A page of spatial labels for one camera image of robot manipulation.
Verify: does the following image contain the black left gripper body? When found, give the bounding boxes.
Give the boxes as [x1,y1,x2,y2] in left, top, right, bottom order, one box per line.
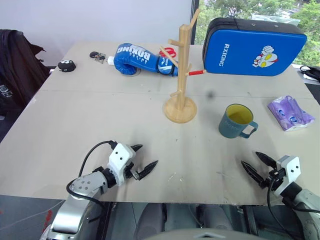
[123,159,141,181]

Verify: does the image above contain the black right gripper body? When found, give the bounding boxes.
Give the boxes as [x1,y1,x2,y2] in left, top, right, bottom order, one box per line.
[259,165,287,191]

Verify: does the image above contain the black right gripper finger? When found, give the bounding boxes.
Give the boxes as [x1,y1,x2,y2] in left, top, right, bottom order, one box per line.
[240,160,267,189]
[255,151,278,169]

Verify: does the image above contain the blue mug yellow inside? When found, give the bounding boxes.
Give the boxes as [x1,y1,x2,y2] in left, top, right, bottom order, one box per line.
[218,103,259,140]

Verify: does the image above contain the wooden mug tree stand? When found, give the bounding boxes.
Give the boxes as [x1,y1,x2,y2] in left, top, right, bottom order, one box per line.
[159,8,207,124]

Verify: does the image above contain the purple tissue pack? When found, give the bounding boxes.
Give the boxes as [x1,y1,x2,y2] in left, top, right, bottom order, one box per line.
[266,95,316,133]

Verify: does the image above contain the grey rounded body shell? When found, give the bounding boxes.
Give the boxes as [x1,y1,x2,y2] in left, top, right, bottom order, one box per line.
[133,202,252,240]

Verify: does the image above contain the blue boxing glove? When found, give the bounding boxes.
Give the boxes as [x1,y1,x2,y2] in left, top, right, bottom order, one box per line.
[113,43,180,78]

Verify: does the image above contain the black bag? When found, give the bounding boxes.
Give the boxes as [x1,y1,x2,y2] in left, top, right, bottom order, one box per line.
[299,65,320,82]

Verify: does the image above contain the red scissors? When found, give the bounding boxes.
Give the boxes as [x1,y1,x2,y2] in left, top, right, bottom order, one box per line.
[159,46,177,60]

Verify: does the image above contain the small black metal clip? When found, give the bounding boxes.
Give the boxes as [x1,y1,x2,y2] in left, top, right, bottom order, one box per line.
[89,50,107,65]

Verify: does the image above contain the black round plush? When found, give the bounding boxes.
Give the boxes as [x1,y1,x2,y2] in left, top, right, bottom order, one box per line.
[57,59,77,73]

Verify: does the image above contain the blue and black kick pad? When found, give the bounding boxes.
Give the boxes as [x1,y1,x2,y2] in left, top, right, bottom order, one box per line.
[201,17,308,77]

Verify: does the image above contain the black jacket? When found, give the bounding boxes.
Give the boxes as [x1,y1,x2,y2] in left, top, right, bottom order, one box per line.
[0,29,52,117]

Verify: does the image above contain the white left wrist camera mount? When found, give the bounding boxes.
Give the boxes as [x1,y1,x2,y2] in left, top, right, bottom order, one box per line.
[107,143,137,187]

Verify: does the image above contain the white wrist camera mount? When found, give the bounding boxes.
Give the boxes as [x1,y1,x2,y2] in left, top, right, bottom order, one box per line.
[107,143,137,187]
[273,155,301,198]

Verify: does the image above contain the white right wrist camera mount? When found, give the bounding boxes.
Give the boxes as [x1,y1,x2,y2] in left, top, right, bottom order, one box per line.
[273,155,301,198]

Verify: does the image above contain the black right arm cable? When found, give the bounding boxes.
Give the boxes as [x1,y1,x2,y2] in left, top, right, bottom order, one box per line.
[266,174,302,240]

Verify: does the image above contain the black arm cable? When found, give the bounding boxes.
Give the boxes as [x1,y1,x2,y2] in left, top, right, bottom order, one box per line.
[266,174,302,240]
[65,140,118,222]

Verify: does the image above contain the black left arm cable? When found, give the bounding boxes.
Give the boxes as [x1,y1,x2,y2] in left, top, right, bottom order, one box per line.
[65,140,118,222]

